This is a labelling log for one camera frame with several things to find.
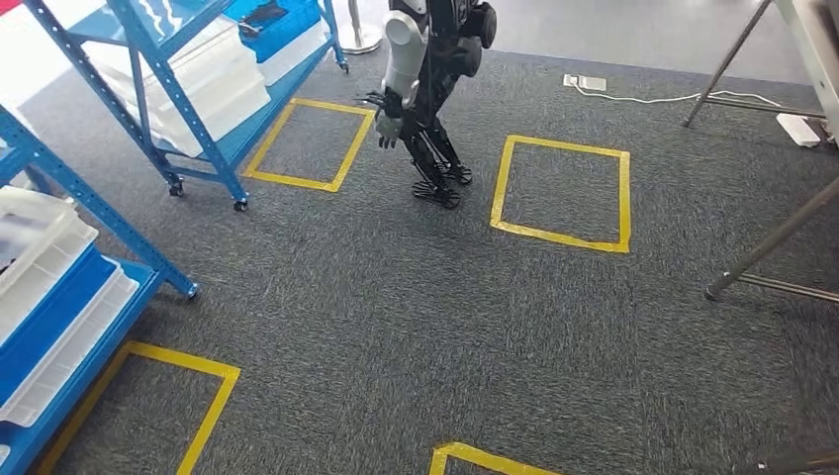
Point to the white power adapter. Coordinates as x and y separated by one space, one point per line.
800 131

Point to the silver black humanoid robot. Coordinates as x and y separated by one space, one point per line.
406 46

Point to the white floor socket box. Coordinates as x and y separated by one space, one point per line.
590 83

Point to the white table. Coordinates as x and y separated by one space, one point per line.
819 52

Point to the chrome stanchion post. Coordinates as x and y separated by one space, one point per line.
360 36

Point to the red barrier belt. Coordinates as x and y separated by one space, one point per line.
8 5

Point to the blue metal shelf rack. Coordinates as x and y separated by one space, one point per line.
164 78
85 193

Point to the black curved plastic part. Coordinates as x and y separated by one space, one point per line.
262 14

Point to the stainless steel table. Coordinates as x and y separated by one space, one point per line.
729 59

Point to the white plastic crate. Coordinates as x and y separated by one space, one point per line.
78 354
295 63
210 98
39 262

